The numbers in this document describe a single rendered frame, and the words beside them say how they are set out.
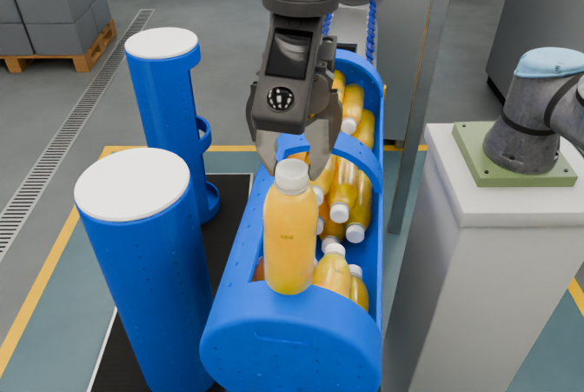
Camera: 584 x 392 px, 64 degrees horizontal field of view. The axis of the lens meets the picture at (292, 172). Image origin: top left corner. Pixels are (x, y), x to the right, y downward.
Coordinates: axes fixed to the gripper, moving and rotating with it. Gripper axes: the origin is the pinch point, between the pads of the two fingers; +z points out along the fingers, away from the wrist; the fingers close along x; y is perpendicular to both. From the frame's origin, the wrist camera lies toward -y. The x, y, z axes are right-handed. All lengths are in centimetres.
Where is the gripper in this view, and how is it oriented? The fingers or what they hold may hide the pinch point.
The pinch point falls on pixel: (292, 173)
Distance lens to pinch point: 53.7
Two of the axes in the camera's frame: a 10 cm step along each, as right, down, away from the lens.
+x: -9.9, -1.2, 1.0
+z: -0.3, 7.7, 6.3
